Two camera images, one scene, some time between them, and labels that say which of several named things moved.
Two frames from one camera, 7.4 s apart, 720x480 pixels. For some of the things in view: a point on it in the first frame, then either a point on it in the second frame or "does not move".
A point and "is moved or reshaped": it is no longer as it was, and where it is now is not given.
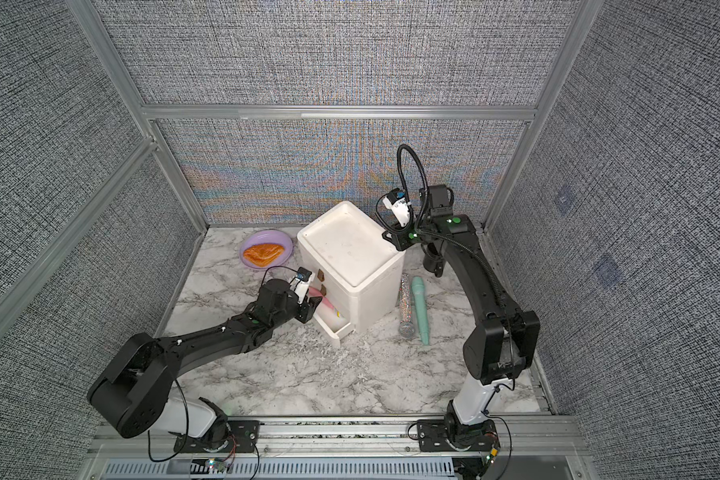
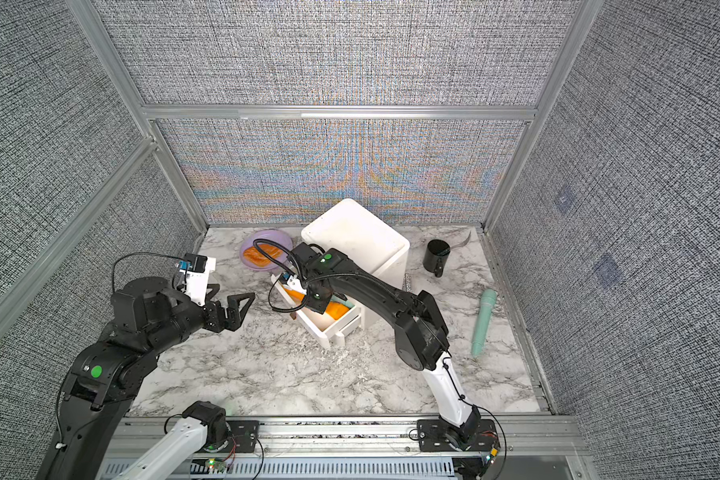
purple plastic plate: (266, 237) does not move
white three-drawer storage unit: (356, 270) does not move
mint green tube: (421, 309) is moved or reshaped
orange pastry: (263, 254) does not move
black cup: (433, 260) does not move
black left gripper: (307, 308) → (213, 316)
